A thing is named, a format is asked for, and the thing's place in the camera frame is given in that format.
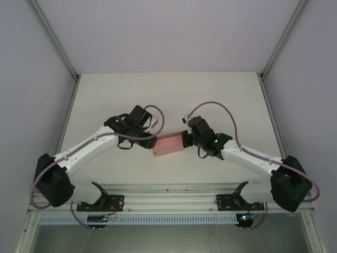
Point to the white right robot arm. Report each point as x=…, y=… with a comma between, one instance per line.
x=247, y=158

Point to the aluminium table side rail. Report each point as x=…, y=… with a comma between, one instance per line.
x=273, y=113
x=65, y=118

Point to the aluminium frame post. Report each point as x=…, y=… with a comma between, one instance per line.
x=284, y=37
x=52, y=37

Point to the aluminium mounting rail beam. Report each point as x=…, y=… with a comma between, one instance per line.
x=168, y=196

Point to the pink cloth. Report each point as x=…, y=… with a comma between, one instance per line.
x=168, y=145

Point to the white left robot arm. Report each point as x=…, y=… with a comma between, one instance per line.
x=87, y=147

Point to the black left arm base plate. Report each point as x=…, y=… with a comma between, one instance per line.
x=118, y=203

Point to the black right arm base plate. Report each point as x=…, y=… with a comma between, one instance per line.
x=223, y=203

